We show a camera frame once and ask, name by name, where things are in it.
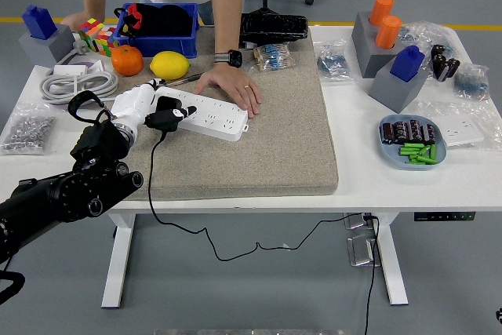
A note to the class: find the bag of dark capacitors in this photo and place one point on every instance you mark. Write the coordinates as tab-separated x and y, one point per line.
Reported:
443	64

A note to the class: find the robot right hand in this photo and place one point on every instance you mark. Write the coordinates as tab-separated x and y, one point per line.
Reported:
499	314

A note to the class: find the clear bag of blue parts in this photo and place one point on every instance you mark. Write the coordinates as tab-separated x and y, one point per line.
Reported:
333	64

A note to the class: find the colourful puzzle cube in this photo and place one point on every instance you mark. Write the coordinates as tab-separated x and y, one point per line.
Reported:
89	31
106	38

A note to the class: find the black glossy tray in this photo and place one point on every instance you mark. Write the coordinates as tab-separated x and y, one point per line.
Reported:
278	25

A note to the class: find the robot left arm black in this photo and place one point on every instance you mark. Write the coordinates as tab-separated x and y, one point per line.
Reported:
70	194

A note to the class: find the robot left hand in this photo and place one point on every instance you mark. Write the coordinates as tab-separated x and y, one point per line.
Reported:
131	105

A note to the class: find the white and purple flat box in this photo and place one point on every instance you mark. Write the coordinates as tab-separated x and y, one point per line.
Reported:
70	69

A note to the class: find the black wrist watch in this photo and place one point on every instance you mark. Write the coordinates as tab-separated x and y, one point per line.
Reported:
234	58

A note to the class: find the black table control panel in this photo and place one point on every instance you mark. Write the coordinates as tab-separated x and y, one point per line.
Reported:
443	217

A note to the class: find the grey-brown mat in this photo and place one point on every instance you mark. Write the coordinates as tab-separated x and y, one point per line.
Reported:
255	146

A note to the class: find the person's left hand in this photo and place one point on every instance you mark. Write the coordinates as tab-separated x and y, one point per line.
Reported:
231	82

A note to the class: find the black plug adapter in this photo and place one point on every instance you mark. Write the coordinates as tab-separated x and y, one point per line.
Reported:
166	103

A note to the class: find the green battery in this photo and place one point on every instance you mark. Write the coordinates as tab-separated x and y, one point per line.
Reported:
412	146
433	152
424	151
408	151
426	160
413	162

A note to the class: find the silver metal pedal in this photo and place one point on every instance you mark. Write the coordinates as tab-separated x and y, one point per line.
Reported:
355	222
361	250

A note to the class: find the black cloth bag red trim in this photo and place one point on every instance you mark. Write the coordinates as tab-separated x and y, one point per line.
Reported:
164	19

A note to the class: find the black pen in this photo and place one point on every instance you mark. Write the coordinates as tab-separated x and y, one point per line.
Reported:
188	78

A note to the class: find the white wall socket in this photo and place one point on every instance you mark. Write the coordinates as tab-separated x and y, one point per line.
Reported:
460	131

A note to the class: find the clear bag of taped resistors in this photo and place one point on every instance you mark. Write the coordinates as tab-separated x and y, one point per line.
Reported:
272	56

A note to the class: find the light blue plate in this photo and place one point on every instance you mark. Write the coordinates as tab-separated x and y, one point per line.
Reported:
392	156

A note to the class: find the blue house-shaped block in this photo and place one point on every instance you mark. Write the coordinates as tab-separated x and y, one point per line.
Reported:
408	64
39	23

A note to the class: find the yellow lemon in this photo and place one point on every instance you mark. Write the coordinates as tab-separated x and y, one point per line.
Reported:
169	65

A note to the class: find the clear plastic socket bag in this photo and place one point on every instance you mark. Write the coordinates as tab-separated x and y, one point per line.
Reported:
490	123

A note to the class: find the grey holder with two holes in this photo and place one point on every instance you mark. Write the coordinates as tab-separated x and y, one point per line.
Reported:
370	56

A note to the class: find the person's right hand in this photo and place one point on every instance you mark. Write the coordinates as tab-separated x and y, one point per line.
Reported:
76	19

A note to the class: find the blue plastic bin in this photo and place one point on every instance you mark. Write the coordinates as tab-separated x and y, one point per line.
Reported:
168	45

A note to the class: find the grey block holder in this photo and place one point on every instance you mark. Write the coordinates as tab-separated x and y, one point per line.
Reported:
396	93
59	44

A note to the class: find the clear bag of metal nuts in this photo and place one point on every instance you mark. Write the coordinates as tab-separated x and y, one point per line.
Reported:
27	131

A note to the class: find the clear bag of blue resistors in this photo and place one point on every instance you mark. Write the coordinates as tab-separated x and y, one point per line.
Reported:
472	84

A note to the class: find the person's left forearm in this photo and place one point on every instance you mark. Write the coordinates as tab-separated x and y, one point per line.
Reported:
229	5

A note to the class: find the crumpled clear bag blue parts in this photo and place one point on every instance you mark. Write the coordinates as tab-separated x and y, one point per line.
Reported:
427	33

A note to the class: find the orange cylinder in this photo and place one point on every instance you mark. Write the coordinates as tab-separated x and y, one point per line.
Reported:
388	33
381	9

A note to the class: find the white power strip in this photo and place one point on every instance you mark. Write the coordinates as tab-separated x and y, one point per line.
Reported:
215	119

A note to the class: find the dark brown capacitor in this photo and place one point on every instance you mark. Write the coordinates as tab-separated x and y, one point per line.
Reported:
429	133
401	132
415	131
388	133

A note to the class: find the orange fruit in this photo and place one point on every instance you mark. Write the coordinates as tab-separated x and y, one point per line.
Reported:
127	61

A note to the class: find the white table leg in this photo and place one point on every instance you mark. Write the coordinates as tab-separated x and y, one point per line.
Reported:
394	272
117	264

